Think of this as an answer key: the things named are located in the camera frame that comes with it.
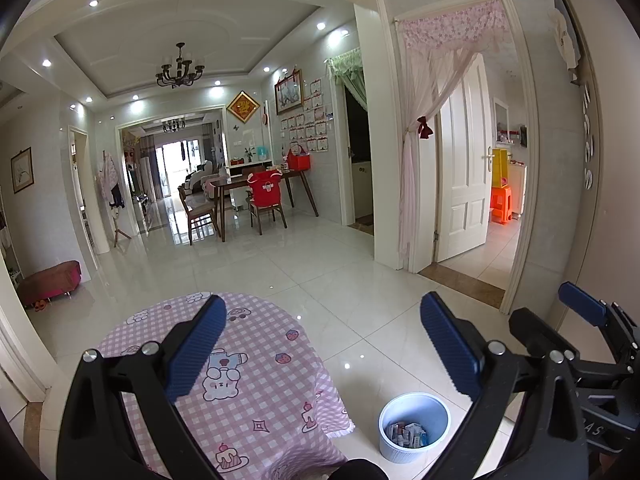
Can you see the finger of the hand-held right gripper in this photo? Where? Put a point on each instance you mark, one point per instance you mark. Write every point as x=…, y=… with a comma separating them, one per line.
x=530, y=325
x=580, y=302

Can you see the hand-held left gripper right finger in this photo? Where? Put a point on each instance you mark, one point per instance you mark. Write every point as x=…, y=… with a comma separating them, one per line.
x=447, y=345

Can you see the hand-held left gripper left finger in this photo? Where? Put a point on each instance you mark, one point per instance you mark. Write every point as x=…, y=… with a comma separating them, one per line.
x=195, y=345

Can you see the blue white wrapper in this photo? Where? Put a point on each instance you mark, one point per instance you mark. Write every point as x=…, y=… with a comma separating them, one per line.
x=414, y=434

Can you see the light blue waste bin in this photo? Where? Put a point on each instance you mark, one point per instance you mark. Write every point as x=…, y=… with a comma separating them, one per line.
x=397, y=452

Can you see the person's right forearm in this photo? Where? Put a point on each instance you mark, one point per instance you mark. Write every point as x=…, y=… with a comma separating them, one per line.
x=602, y=467

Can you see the pink checked tablecloth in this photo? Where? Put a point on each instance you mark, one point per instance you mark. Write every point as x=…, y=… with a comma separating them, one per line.
x=260, y=360

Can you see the orange plastic stool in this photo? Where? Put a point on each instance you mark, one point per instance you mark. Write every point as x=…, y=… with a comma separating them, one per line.
x=500, y=205

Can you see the white cabinet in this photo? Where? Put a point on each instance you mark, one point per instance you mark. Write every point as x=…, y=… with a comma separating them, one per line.
x=517, y=190

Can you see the bare wooden dining chair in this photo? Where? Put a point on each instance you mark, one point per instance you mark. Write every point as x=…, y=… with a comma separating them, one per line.
x=197, y=215

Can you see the wooden coat stand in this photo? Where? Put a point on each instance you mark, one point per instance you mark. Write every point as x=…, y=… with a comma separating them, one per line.
x=119, y=225

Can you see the wooden chair with cover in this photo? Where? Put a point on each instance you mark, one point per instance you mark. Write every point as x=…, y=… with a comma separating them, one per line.
x=267, y=215

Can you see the white panel door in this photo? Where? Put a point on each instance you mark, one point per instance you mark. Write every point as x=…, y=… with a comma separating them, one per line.
x=465, y=185

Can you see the person's black clothing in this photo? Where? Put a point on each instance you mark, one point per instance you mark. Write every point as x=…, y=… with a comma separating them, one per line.
x=357, y=471

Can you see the pink brown bench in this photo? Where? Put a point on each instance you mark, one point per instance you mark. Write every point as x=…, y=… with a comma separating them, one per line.
x=50, y=277

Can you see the pink lace door curtain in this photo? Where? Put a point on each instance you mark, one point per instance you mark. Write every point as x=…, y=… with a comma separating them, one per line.
x=412, y=185

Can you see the dark wooden dining table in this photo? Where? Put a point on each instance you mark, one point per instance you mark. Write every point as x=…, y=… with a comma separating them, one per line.
x=232, y=182

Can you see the white sofa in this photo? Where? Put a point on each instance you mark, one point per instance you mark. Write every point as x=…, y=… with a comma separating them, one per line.
x=195, y=177

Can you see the red white chair cover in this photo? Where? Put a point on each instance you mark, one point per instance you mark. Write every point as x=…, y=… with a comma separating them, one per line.
x=265, y=190

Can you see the white standing air conditioner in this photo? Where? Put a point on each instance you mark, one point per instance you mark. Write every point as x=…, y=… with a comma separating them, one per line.
x=145, y=177

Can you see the white washing machine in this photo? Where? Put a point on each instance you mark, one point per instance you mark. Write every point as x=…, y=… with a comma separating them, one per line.
x=362, y=187

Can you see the white counter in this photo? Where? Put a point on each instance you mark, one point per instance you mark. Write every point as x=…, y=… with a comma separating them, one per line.
x=247, y=164

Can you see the pink hanging garment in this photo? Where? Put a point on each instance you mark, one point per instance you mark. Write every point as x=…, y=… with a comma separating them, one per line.
x=107, y=175

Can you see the small potted plant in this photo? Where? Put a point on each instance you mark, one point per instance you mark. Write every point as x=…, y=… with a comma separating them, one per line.
x=249, y=154

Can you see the red bag on table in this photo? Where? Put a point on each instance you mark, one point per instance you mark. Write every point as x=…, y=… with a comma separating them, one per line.
x=298, y=161

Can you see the dark red curtain bow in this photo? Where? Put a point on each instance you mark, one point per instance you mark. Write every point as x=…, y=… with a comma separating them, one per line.
x=424, y=127

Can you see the small black chandelier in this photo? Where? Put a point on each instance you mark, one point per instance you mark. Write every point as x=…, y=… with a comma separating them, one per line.
x=174, y=125

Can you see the large black chandelier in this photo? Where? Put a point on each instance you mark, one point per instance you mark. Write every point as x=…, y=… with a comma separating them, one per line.
x=179, y=72

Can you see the green door curtain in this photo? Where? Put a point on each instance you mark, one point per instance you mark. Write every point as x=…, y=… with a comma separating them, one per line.
x=347, y=65

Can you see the recessed ceiling spotlights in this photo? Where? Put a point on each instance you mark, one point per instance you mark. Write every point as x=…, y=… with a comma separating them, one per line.
x=93, y=3

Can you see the silver wall digits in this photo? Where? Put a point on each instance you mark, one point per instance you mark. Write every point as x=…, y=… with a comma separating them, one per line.
x=588, y=135

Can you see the white framed wall mirror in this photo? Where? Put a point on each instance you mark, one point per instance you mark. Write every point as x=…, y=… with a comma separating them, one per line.
x=501, y=120

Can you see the wall of paper certificates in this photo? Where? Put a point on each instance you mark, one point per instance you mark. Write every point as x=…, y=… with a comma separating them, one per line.
x=312, y=132

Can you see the red diamond wall decoration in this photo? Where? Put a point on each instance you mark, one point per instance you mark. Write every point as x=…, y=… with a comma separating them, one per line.
x=243, y=105

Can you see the framed flower wall picture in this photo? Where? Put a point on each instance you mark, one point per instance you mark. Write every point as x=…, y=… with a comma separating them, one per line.
x=21, y=170

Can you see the white wall ornament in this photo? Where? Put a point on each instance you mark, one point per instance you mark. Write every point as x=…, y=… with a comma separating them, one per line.
x=562, y=35

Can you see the framed wall painting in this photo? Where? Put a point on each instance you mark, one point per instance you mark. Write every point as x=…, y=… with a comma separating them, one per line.
x=289, y=91

